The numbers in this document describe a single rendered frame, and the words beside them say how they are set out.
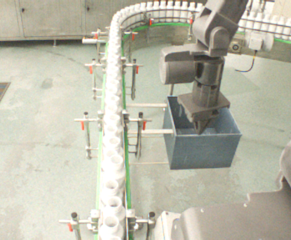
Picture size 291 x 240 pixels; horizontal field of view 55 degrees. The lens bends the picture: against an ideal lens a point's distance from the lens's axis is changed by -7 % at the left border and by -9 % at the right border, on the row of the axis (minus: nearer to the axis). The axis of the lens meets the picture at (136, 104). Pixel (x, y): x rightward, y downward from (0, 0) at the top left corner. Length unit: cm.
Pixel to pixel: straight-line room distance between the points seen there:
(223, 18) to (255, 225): 41
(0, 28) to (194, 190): 344
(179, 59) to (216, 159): 95
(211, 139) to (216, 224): 115
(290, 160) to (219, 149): 120
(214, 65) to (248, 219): 40
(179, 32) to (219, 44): 192
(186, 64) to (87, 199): 178
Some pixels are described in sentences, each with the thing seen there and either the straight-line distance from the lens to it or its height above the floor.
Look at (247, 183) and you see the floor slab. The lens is 251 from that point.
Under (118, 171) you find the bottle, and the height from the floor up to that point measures 117.
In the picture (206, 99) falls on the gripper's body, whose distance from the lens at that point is 61.
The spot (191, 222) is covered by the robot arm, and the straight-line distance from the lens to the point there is 20.
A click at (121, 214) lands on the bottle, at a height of 113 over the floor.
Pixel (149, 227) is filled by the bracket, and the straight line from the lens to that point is 83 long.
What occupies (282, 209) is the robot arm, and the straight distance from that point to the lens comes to 22.
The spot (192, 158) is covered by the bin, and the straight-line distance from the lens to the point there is 140.
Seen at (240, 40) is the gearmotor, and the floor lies 97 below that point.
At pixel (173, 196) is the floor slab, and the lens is 226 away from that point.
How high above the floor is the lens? 178
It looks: 35 degrees down
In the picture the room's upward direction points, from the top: 3 degrees clockwise
